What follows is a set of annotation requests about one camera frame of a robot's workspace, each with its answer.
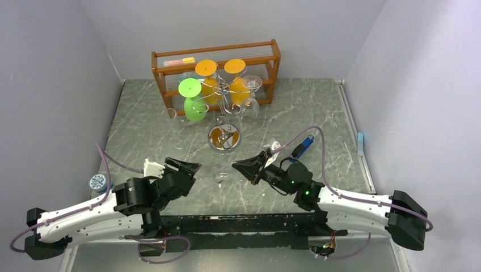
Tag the green plastic wine glass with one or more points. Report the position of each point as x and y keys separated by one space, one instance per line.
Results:
x=195 y=108

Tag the yellow plastic wine glass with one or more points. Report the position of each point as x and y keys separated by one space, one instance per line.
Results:
x=238 y=91

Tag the chrome wine glass rack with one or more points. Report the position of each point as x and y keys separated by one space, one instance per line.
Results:
x=224 y=136

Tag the blue packaged item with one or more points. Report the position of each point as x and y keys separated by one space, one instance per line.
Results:
x=187 y=75

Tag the blue white patterned can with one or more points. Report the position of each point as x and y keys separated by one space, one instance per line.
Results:
x=98 y=183

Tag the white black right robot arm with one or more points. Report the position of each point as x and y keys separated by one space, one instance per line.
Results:
x=397 y=216

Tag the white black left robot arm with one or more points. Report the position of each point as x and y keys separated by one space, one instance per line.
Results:
x=129 y=209

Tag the light blue pen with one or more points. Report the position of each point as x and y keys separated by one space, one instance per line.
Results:
x=360 y=144

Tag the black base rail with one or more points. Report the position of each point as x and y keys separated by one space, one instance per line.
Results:
x=205 y=232

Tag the wooden shelf rack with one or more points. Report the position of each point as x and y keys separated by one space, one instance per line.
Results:
x=262 y=59

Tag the pink yellow marker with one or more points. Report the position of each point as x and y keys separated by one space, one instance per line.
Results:
x=177 y=62

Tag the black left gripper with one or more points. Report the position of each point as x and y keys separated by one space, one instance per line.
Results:
x=189 y=168

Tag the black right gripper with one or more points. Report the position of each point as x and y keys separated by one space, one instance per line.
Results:
x=261 y=169

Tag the clear wine glass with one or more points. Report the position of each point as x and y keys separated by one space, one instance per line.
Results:
x=250 y=106

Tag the orange plastic cup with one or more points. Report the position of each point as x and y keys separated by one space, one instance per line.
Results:
x=207 y=69

